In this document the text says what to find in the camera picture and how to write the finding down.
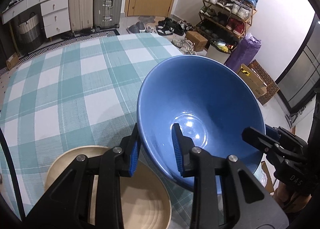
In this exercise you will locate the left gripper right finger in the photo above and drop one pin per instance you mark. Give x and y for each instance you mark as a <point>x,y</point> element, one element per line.
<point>184,150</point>

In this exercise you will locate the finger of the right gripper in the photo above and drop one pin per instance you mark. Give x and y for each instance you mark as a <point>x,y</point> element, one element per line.
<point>260,141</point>

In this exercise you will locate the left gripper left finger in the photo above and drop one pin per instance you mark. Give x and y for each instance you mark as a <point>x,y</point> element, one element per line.
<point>123,159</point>

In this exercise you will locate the blue bowl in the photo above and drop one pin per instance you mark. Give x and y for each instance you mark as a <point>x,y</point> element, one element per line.
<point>209,101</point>

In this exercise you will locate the large cream plate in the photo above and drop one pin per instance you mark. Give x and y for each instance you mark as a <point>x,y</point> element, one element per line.
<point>145,201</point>

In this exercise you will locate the person's right hand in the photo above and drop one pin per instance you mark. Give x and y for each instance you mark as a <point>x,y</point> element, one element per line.
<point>289,201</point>

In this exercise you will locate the open cardboard box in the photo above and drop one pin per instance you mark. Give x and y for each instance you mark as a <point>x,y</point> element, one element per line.
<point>254,82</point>

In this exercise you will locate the teal plaid tablecloth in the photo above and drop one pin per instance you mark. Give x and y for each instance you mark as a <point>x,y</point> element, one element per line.
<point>78,95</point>

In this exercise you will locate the purple rolled mat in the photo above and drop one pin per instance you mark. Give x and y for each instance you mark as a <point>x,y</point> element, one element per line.
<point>244,53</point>

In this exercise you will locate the brown cardboard box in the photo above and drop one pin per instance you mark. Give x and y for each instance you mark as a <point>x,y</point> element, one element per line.
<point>197,39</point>

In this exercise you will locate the wooden shoe rack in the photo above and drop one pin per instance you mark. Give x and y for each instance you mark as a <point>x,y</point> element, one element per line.
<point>224,23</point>

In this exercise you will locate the small cardboard box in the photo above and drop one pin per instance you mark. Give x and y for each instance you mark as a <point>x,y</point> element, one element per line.
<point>12,61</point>

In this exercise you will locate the striped laundry basket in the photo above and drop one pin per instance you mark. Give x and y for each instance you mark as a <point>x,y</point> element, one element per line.
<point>30,34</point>

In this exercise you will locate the silver suitcase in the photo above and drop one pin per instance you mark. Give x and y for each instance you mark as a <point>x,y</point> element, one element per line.
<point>106,13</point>

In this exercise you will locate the white drawer desk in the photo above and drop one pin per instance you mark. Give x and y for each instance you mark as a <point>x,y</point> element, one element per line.
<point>54,13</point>

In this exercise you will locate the beige suitcase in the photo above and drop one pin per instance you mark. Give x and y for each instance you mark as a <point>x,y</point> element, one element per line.
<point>80,14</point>

